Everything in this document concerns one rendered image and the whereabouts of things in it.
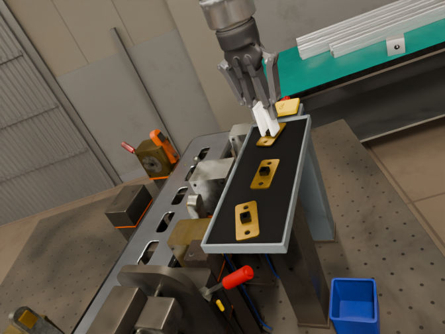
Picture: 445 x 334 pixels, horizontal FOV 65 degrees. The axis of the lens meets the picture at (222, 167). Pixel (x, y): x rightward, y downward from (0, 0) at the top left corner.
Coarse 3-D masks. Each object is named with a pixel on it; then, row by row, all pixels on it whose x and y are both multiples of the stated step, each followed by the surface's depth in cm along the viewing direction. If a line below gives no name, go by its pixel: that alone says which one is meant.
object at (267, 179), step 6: (264, 162) 69; (270, 162) 69; (276, 162) 68; (258, 168) 68; (264, 168) 66; (270, 168) 67; (276, 168) 66; (258, 174) 67; (264, 174) 65; (270, 174) 65; (258, 180) 65; (264, 180) 64; (270, 180) 64; (252, 186) 64; (258, 186) 64; (264, 186) 63
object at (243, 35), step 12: (252, 24) 62; (228, 36) 61; (240, 36) 61; (252, 36) 62; (228, 48) 63; (240, 48) 65; (252, 48) 64; (264, 48) 64; (228, 60) 68; (240, 60) 66; (252, 60) 65
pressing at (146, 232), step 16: (192, 144) 123; (208, 144) 119; (224, 144) 115; (192, 160) 114; (176, 176) 110; (160, 192) 106; (176, 192) 102; (192, 192) 100; (160, 208) 99; (176, 208) 96; (144, 224) 95; (128, 240) 93; (144, 240) 90; (160, 240) 88; (128, 256) 87; (160, 256) 83; (112, 272) 84; (96, 304) 78; (80, 320) 76
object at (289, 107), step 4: (288, 100) 88; (292, 100) 87; (296, 100) 86; (276, 104) 88; (280, 104) 88; (284, 104) 87; (288, 104) 86; (292, 104) 85; (296, 104) 85; (276, 108) 87; (280, 108) 86; (284, 108) 85; (288, 108) 84; (292, 108) 84; (296, 108) 83; (280, 112) 84; (284, 112) 84; (288, 112) 84; (292, 112) 83; (296, 112) 83
